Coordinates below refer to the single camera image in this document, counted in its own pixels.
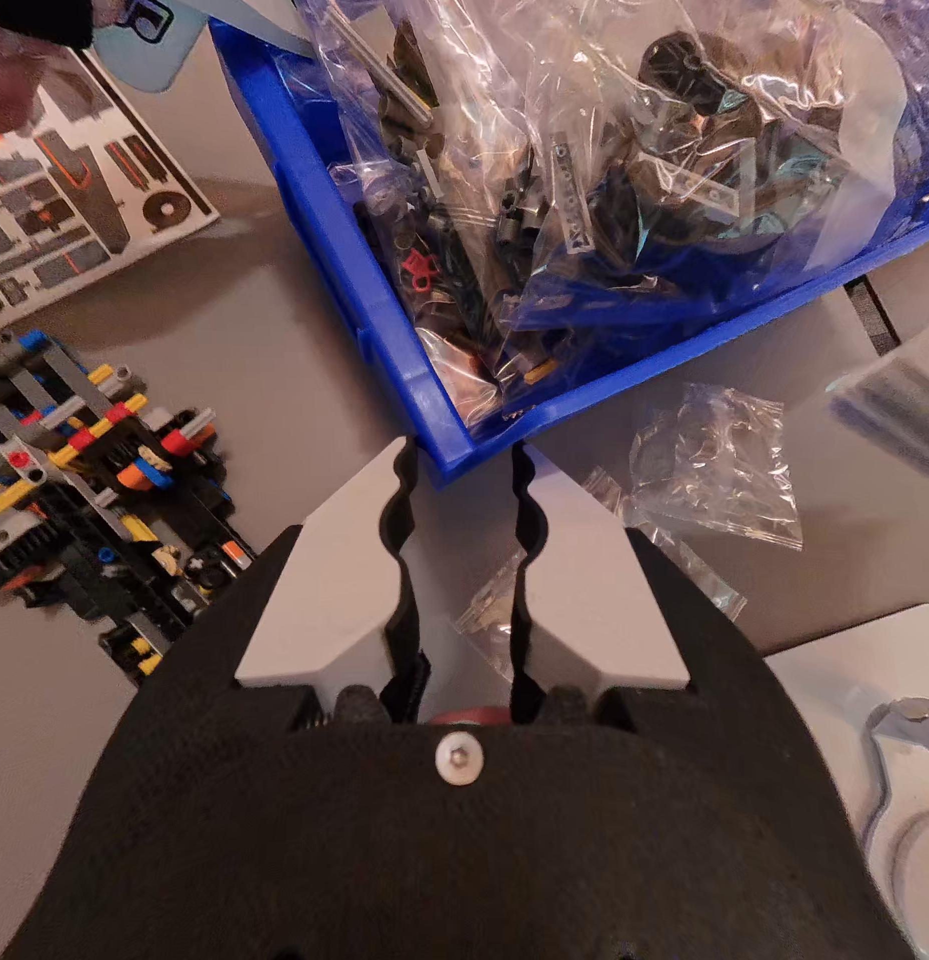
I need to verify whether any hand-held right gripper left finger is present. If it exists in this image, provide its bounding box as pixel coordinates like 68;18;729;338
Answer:
234;435;430;726

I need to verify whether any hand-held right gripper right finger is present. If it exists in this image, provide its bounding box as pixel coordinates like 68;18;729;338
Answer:
509;441;692;726

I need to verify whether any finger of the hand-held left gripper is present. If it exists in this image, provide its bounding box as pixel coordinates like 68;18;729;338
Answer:
183;0;317;58

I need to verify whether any blue bin with white label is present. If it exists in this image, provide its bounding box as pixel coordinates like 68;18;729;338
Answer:
208;18;929;492

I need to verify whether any multicoloured lego technic assembly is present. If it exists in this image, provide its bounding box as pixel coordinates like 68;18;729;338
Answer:
0;326;257;685

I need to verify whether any person's left hand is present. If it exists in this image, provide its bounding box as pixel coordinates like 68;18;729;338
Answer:
0;36;62;135

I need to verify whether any crumpled small clear bag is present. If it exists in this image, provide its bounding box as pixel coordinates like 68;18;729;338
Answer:
629;381;805;554

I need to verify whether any printed sticker sheet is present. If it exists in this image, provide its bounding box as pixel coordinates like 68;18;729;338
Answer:
0;45;222;339

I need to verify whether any silver monitor stand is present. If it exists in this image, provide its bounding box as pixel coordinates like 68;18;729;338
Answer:
764;603;929;960

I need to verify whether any clear bag at right edge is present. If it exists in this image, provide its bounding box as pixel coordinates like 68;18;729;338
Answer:
828;318;929;481

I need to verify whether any pile of clear parts bags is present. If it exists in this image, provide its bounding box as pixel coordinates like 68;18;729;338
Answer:
295;0;929;432

